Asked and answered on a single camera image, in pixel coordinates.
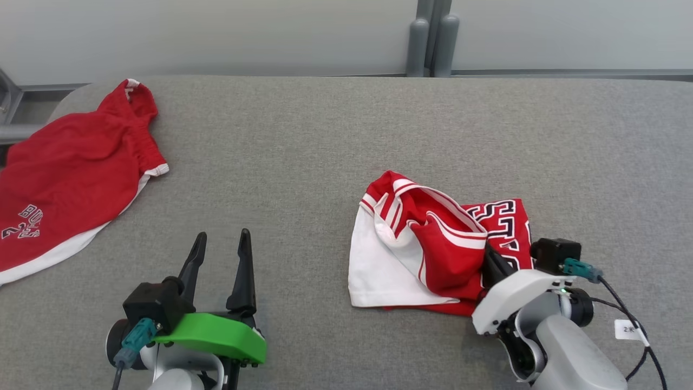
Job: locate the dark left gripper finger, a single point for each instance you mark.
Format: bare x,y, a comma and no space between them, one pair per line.
193,271
242,287

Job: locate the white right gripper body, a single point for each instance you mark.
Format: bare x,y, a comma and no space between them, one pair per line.
514,295

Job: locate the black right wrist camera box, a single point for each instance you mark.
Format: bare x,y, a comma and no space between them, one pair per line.
555,254

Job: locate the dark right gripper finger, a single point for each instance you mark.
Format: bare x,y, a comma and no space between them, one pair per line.
494,268

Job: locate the grey rounded partition post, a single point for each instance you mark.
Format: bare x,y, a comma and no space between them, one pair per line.
417,49
446,46

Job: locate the grey vertical wall profile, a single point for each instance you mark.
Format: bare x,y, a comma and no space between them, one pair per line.
433,8

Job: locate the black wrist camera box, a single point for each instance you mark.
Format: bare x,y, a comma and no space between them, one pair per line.
151,303
555,254

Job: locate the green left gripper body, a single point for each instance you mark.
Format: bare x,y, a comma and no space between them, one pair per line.
216,336

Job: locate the red basketball shorts white trim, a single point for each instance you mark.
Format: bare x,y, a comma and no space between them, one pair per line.
70,173

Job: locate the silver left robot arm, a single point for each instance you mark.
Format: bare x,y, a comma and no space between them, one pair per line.
184,374

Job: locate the grey metal frame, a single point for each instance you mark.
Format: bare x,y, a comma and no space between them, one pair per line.
16,132

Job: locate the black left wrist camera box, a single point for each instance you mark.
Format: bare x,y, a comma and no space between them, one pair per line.
151,303

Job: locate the grey metal wall rail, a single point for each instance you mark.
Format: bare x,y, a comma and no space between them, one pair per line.
568,72

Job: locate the red white basketball jersey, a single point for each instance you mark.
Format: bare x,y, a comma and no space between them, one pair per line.
444,254

